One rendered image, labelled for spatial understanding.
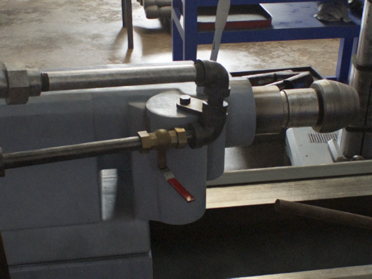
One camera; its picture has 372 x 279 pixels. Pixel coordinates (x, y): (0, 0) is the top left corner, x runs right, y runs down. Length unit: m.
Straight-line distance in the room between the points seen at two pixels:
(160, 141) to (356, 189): 0.61
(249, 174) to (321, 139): 1.46
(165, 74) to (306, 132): 2.05
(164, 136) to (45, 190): 0.22
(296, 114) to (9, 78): 0.47
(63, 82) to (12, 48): 4.09
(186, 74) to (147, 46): 3.89
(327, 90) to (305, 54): 3.57
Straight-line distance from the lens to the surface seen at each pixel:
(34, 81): 0.62
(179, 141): 0.71
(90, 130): 0.81
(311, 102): 0.91
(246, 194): 1.16
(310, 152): 2.53
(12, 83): 0.61
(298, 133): 2.67
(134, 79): 0.66
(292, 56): 4.42
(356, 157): 1.67
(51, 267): 0.85
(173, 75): 0.68
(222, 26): 0.82
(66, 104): 0.80
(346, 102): 0.93
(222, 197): 1.15
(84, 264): 0.84
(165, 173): 0.73
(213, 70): 0.70
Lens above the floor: 1.48
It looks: 28 degrees down
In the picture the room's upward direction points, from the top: straight up
